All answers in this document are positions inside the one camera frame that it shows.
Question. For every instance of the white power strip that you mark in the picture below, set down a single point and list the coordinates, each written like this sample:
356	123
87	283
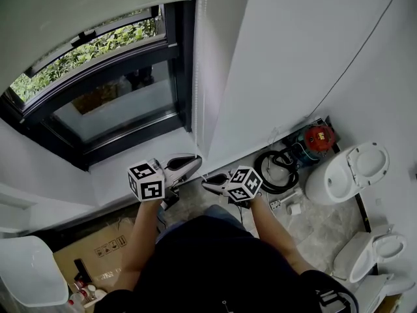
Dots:
275	205

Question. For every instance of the person's left forearm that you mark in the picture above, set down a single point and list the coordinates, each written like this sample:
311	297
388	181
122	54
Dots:
140	240

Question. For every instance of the white toilet brush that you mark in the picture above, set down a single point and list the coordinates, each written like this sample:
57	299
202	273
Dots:
298	192

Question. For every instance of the white ceramic basin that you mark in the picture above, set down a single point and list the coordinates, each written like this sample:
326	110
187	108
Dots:
32	269

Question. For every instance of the person's dark shirt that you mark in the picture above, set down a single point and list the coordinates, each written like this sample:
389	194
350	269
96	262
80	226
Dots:
221	272

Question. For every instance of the white toilet with cistern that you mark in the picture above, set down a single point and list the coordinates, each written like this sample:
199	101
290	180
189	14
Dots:
361	256

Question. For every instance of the white bottles on box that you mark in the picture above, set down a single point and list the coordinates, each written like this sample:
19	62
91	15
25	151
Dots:
99	294

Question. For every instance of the printed cardboard box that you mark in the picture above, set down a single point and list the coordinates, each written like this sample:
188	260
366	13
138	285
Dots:
97	269

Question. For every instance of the white roller blind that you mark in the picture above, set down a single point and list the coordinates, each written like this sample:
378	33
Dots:
81	5

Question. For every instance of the person's right forearm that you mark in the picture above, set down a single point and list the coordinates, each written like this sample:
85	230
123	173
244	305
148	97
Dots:
273	230

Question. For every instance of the white ceramic cistern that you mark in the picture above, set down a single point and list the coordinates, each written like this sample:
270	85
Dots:
384	287

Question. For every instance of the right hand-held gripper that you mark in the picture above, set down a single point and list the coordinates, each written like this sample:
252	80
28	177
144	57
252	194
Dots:
244	181

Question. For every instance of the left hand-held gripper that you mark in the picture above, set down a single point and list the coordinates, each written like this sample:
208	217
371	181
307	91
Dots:
146	184

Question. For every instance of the green outdoor bushes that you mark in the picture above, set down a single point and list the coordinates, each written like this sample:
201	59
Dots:
97	47

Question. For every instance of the white round toilet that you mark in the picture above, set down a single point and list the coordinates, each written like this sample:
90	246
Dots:
325	181

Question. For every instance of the black framed window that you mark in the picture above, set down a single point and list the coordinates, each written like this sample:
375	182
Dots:
130	142

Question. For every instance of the red vacuum cleaner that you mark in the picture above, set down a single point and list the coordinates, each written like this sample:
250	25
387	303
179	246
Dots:
319	137

